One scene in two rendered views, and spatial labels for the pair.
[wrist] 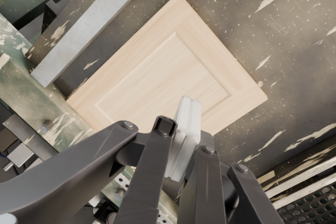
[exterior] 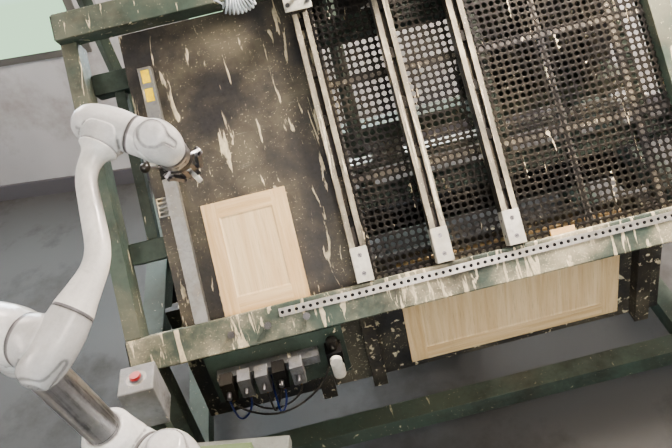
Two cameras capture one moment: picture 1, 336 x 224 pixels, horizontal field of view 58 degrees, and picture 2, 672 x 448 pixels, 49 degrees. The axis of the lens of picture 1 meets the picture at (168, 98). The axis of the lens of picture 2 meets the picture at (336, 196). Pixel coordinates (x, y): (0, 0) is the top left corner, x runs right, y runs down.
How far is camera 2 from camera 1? 2.11 m
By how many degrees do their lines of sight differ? 31
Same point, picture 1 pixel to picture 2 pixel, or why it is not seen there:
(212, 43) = (236, 201)
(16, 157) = (242, 377)
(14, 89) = (197, 341)
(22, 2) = (154, 329)
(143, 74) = (233, 251)
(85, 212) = not seen: outside the picture
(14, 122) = (221, 373)
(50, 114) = (226, 328)
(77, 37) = (190, 275)
